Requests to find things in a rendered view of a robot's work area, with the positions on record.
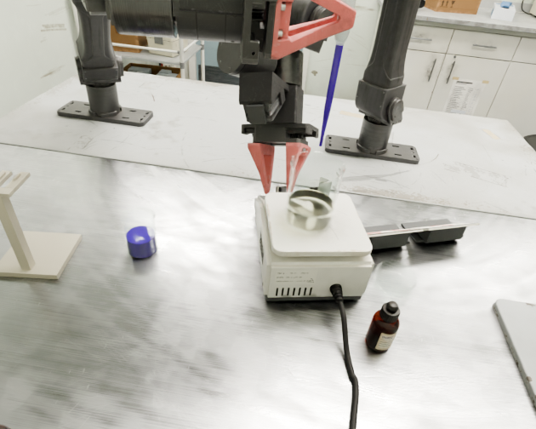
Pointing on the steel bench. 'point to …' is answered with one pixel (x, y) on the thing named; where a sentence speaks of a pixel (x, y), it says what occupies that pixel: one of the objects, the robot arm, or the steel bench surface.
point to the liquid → (331, 88)
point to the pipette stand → (38, 260)
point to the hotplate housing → (308, 271)
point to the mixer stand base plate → (532, 350)
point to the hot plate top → (362, 247)
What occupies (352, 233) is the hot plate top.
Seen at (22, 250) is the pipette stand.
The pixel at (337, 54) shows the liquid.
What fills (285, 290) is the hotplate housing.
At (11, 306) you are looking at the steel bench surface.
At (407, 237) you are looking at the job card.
